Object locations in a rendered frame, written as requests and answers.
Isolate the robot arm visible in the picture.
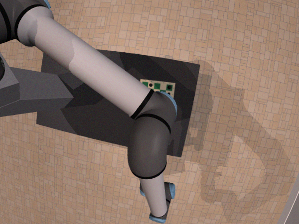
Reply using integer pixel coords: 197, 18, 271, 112
0, 0, 177, 224

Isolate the green and white chessboard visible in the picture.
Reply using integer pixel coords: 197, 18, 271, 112
140, 79, 175, 97

